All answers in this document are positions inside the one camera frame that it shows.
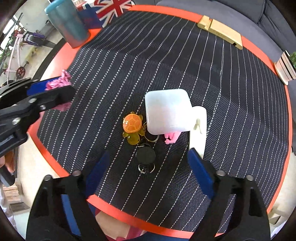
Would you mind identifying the white adhesive wall hook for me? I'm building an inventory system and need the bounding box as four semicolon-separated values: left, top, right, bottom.
189;106;207;159

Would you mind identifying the dark grey sofa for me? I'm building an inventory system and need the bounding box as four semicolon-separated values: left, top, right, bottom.
134;0;296;156

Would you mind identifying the pink white exercise bike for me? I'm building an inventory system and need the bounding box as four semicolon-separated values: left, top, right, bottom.
0;27;56;80

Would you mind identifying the teal thermos tumbler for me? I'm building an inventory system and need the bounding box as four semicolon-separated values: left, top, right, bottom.
44;0;90;48

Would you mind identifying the black round badge reel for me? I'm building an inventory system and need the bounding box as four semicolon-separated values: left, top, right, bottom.
135;143;156;175

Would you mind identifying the orange red coffee table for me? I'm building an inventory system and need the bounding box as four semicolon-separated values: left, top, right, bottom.
27;4;293;239

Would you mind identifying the orange turtle keychain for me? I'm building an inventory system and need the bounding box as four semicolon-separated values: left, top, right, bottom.
122;112;145;146

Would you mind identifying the potted cactus striped pot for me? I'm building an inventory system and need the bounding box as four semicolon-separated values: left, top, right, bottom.
274;50;296;85

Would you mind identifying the white square box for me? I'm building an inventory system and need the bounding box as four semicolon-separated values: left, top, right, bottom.
144;89;194;135

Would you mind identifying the union jack tissue box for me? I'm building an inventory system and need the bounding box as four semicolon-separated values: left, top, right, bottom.
77;0;135;29

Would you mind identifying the pink small figure toy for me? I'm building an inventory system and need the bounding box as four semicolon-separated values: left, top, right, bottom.
164;132;181;145

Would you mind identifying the black striped table mat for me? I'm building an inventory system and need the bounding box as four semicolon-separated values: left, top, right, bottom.
36;10;290;233

